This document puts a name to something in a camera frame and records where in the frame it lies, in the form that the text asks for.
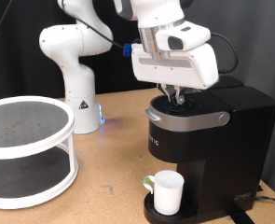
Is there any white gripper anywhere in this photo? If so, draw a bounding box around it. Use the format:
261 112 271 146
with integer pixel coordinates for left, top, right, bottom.
131 42 220 105

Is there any black Keurig coffee machine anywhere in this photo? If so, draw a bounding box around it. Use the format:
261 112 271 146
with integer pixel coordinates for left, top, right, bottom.
144 75 275 224

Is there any white mug green taped handle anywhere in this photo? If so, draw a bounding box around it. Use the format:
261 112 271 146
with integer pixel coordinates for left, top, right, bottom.
143 169 186 216

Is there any grey partition panel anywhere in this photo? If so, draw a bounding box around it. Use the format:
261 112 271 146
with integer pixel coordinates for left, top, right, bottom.
157 0 275 200

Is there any black curtain backdrop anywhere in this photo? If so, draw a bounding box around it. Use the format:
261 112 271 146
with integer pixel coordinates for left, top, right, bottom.
0 0 163 104

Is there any white two-tier turntable shelf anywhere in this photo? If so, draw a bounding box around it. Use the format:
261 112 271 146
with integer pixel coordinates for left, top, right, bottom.
0 95 79 210

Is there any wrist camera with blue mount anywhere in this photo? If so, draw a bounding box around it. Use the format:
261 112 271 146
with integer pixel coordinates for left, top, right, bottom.
122 42 133 58

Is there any black robot camera cable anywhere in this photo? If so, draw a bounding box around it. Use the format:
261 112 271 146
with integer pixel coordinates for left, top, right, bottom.
62 0 240 76

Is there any black machine power cable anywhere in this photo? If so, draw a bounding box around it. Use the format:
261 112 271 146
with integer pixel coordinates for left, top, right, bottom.
254 195 275 206

